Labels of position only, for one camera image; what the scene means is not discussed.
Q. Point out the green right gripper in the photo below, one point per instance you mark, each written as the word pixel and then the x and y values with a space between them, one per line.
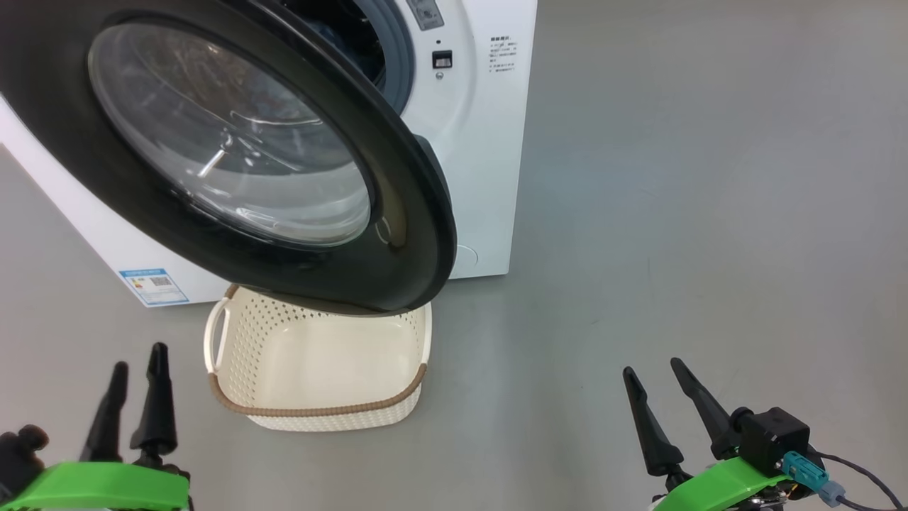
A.
pixel 716 490

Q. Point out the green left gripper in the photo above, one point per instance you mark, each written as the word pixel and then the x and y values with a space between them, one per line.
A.
pixel 106 490

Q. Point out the black round glass washer door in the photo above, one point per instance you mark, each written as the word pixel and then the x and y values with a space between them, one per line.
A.
pixel 397 170

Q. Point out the cream perforated laundry basket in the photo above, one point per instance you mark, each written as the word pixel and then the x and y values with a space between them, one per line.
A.
pixel 319 369

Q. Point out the white front-load washing machine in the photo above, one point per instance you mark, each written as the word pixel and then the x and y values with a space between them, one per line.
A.
pixel 482 142

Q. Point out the black door latch socket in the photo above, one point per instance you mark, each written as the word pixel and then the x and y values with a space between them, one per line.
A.
pixel 442 59

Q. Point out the blue white energy label sticker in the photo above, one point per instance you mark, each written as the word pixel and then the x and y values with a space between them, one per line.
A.
pixel 154 287

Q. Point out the round white filter cover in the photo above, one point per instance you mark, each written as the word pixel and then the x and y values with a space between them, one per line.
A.
pixel 464 261

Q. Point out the grey rectangular panel sticker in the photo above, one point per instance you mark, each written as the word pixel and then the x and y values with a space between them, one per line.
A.
pixel 425 13

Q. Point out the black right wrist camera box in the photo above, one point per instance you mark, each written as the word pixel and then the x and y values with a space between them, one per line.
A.
pixel 773 436

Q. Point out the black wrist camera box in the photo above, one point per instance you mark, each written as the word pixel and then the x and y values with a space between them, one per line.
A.
pixel 773 436
pixel 18 461

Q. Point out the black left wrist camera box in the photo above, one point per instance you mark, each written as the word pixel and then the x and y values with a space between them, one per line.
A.
pixel 18 461

